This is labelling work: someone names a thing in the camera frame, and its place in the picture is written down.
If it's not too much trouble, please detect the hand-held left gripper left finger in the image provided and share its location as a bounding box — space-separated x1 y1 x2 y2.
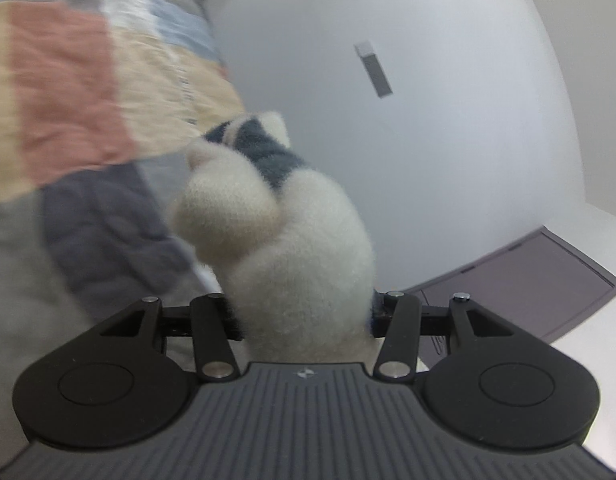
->
98 294 245 382

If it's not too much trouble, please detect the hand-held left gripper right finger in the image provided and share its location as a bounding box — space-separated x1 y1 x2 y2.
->
368 290 518 382

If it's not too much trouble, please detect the cream striped sweater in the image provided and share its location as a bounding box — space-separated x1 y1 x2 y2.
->
169 111 385 366

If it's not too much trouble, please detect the grey door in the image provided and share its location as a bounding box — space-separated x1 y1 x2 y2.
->
404 226 616 345

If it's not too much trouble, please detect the patchwork quilt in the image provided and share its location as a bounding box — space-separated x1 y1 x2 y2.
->
0 0 249 467

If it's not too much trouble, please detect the grey wall box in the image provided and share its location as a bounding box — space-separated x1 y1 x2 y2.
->
354 41 394 99

